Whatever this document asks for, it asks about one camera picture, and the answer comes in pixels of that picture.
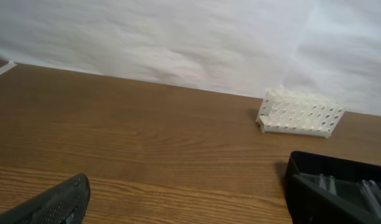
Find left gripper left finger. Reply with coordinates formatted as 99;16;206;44
0;172;92;224

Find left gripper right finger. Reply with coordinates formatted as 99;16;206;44
286;173;381;224

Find black tray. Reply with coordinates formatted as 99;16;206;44
285;151;381;220

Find white test tube rack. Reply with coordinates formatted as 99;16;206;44
255;86;346;139

